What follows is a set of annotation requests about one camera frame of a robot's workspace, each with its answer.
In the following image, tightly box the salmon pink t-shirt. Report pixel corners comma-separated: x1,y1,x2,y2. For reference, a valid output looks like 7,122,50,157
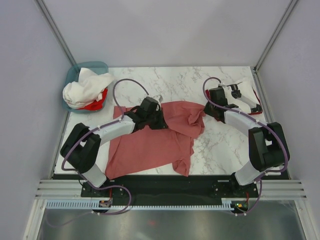
105,101,205,179

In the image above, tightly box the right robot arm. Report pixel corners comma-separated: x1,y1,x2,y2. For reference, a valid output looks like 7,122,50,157
204,86,290,197

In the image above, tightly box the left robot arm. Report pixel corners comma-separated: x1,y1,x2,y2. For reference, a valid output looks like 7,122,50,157
60,95,168,197

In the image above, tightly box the folded white printed t-shirt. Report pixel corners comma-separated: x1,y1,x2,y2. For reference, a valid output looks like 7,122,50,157
222,77,259,114

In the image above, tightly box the folded red t-shirt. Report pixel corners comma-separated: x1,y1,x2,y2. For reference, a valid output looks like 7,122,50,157
249,89,263,115

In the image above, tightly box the crumpled red t-shirt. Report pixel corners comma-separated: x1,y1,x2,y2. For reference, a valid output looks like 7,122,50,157
81,87,108,111

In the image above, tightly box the crumpled white t-shirt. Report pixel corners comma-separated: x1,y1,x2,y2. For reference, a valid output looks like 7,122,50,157
62,67,116,111

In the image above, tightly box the teal plastic basket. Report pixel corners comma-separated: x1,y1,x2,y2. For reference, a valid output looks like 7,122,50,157
61,61,114,114

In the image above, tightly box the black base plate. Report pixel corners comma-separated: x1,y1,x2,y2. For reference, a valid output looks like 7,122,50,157
81,175,256,205

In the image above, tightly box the aluminium front rail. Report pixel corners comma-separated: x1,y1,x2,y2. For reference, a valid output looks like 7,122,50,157
35,179,307,201

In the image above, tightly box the right aluminium frame post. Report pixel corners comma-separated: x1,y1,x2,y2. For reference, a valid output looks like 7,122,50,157
253,0,300,73

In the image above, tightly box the aluminium frame post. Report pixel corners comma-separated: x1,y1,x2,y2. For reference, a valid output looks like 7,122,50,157
253,0,300,73
34,0,77,65

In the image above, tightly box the white slotted cable duct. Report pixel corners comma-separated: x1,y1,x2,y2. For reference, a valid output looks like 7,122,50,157
45,198,239,211

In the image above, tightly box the left aluminium frame post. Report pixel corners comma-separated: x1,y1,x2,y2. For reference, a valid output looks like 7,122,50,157
34,0,77,65

